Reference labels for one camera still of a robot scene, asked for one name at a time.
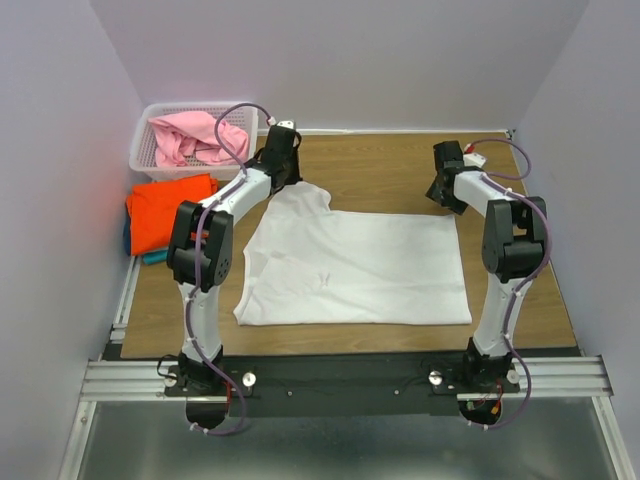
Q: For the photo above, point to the folded blue t shirt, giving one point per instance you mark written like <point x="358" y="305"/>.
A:
<point x="127" y="239"/>

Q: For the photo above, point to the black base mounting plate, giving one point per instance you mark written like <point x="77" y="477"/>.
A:
<point x="334" y="385"/>

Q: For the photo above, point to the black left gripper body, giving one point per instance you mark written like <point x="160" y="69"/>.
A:
<point x="292" y="166"/>

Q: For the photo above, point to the white t shirt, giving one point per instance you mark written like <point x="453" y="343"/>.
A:
<point x="309" y="264"/>

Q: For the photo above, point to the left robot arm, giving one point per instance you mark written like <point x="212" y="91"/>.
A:
<point x="201" y="249"/>

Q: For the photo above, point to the folded orange t shirt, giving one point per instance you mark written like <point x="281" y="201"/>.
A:
<point x="152" y="208"/>

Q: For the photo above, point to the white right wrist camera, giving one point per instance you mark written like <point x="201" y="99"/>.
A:
<point x="475" y="159"/>

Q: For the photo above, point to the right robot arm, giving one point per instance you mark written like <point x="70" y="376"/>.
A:
<point x="515" y="248"/>

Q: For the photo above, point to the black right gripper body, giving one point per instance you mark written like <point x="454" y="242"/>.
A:
<point x="454" y="205"/>

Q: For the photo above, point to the folded teal t shirt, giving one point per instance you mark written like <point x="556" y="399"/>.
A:
<point x="155" y="257"/>

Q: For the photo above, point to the white plastic laundry basket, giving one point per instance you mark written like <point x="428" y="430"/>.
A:
<point x="142" y="152"/>

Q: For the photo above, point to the pink t shirt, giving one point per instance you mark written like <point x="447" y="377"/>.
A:
<point x="198" y="134"/>

